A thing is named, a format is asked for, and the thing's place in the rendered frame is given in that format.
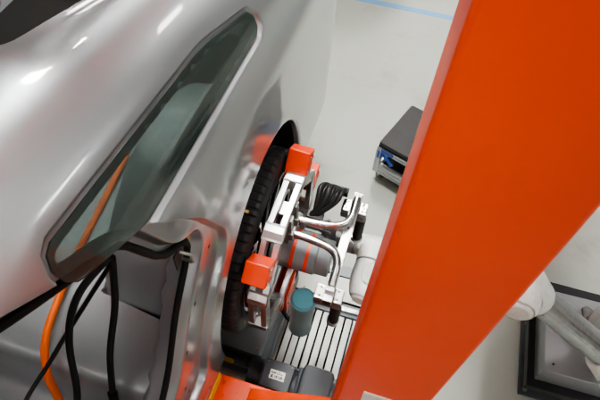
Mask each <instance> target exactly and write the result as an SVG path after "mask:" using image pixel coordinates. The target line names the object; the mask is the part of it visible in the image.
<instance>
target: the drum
mask: <svg viewBox="0 0 600 400"><path fill-rule="evenodd" d="M296 230H298V231H301V232H303V233H306V234H309V235H312V236H314V237H317V238H320V239H322V240H324V241H326V242H328V243H330V244H332V245H333V246H334V247H336V244H337V242H336V241H334V240H330V239H327V238H324V237H323V236H322V235H319V234H315V233H312V232H309V231H306V230H302V229H297V228H296ZM273 247H274V244H273V243H271V246H270V250H269V257H270V258H271V255H272V251H273ZM332 261H333V258H332V256H331V254H330V253H328V252H327V251H326V250H324V249H322V248H320V247H318V246H315V245H312V244H310V243H307V242H304V241H302V240H299V239H296V238H293V240H292V241H291V240H289V243H288V244H286V243H283V246H282V247H281V251H280V255H279V261H278V265H280V266H284V267H287V268H289V269H293V270H296V271H301V272H304V273H307V274H311V275H313V274H317V275H320V276H322V277H327V276H328V273H329V268H330V265H331V262H332Z"/></svg>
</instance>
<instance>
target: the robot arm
mask: <svg viewBox="0 0 600 400"><path fill-rule="evenodd" d="M305 227H306V228H308V229H312V230H316V231H319V232H320V233H321V234H319V233H315V232H312V231H309V230H306V229H305V230H306V231H309V232H312V233H315V234H319V235H322V236H323V237H324V238H327V239H330V240H334V241H336V242H337V244H336V247H338V244H339V241H340V239H341V236H342V232H343V230H342V229H321V228H316V227H312V226H308V225H306V226H305ZM382 238H383V237H380V236H377V235H373V234H364V233H363V234H362V241H361V242H360V243H354V242H353V241H352V240H351V238H350V242H349V245H348V248H347V251H346V252H347V253H349V254H355V255H356V261H355V264H354V267H353V269H352V272H351V276H350V280H349V295H350V296H351V298H352V300H353V301H354V302H355V303H357V304H360V305H362V301H363V297H364V294H365V291H366V288H367V286H368V283H369V280H370V276H371V272H372V269H373V266H374V263H375V261H376V258H377V254H378V251H379V247H380V244H381V241H382ZM581 311H582V315H581V314H579V313H578V312H577V311H576V310H574V309H573V308H572V307H571V306H570V305H569V304H567V303H566V302H565V301H564V300H562V299H561V298H560V297H559V296H558V295H557V294H556V293H555V292H554V288H553V286H552V285H551V283H550V281H549V279H548V278H547V276H546V274H545V272H544V271H543V272H542V273H541V274H540V276H539V277H538V278H537V279H536V280H535V282H534V283H533V284H532V285H531V286H530V287H529V289H528V290H527V291H526V292H525V293H524V294H523V296H522V297H521V298H520V299H519V300H518V301H517V303H516V304H515V305H514V306H513V307H512V309H511V310H510V311H509V312H508V313H507V314H506V315H507V316H508V317H510V318H512V319H514V320H517V321H528V320H531V319H533V318H534V317H538V318H539V319H540V320H541V321H542V322H544V323H545V324H546V325H547V326H548V327H549V328H551V329H552V330H553V331H555V332H556V333H557V334H558V335H560V336H561V337H562V338H564V339H565V340H566V341H567V342H569V343H570V344H571V345H572V346H574V347H575V348H576V349H578V350H579V351H580V352H581V353H583V354H584V355H585V361H586V364H587V366H588V368H589V369H590V370H591V371H592V373H593V375H594V376H595V378H596V380H597V381H598V385H599V387H600V305H598V306H597V308H596V309H595V310H593V309H591V308H589V307H588V306H584V307H583V308H582V309H581Z"/></svg>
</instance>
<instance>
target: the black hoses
mask: <svg viewBox="0 0 600 400"><path fill-rule="evenodd" d="M349 189H350V188H347V187H341V186H338V185H336V184H331V183H328V182H322V183H321V184H320V185H319V186H318V189H317V193H316V197H315V201H314V205H313V209H312V210H309V209H308V211H307V214H306V217H308V218H312V219H316V220H321V221H323V219H324V213H325V212H327V211H329V210H330V209H332V208H333V207H334V206H336V205H337V204H338V203H339V202H340V201H341V199H342V197H343V196H344V197H347V196H348V193H349ZM332 197H333V198H332Z"/></svg>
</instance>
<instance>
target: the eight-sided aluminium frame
mask: <svg viewBox="0 0 600 400"><path fill-rule="evenodd" d="M314 177H315V170H314V169H311V170H310V173H309V174H308V176H305V175H302V174H298V173H294V172H292V171H288V172H287V174H286V175H285V177H284V179H283V182H282V186H281V188H280V191H279V193H278V196H277V198H276V201H275V203H274V205H273V207H272V210H271V214H270V216H269V219H268V220H267V221H266V222H265V225H264V228H263V231H262V236H261V244H260V248H259V252H258V254H261V255H264V256H266V253H267V249H268V245H269V242H270V243H273V244H274V247H273V251H272V255H271V258H273V259H276V266H275V268H274V272H273V275H272V280H271V282H270V283H269V284H268V286H267V287H266V288H265V289H261V288H258V287H253V286H250V287H249V289H248V293H247V299H246V302H247V303H248V314H249V322H248V323H249V325H250V326H252V327H255V328H258V329H263V330H267V329H268V328H269V327H270V324H271V322H272V320H273V319H274V317H275V315H276V314H277V312H278V311H279V310H280V307H281V306H282V304H283V301H284V296H285V294H286V291H287V288H288V283H289V281H290V278H291V276H292V273H293V269H289V268H287V273H286V276H285V278H284V280H283V283H282V286H281V289H280V291H279V293H277V292H274V290H275V288H276V286H277V284H278V281H279V277H280V274H281V272H282V269H283V267H284V266H280V265H278V261H279V255H280V251H281V247H282V246H283V243H284V239H285V236H286V234H287V231H288V225H289V223H290V220H291V217H292V215H293V212H294V210H295V208H296V203H297V202H299V210H298V211H299V212H301V213H302V214H303V216H304V217H306V214H307V211H308V209H309V210H311V208H312V203H313V200H312V198H313V182H314ZM305 186H306V192H305V197H302V191H303V189H304V187H305ZM289 189H290V190H293V194H292V196H291V198H290V201H289V203H288V206H287V209H286V211H285V214H284V217H283V219H282V222H281V223H280V225H279V224H276V223H275V222H276V220H277V218H278V216H279V210H280V207H281V206H282V203H283V201H284V200H285V197H286V195H287V192H288V190H289ZM277 265H278V266H277Z"/></svg>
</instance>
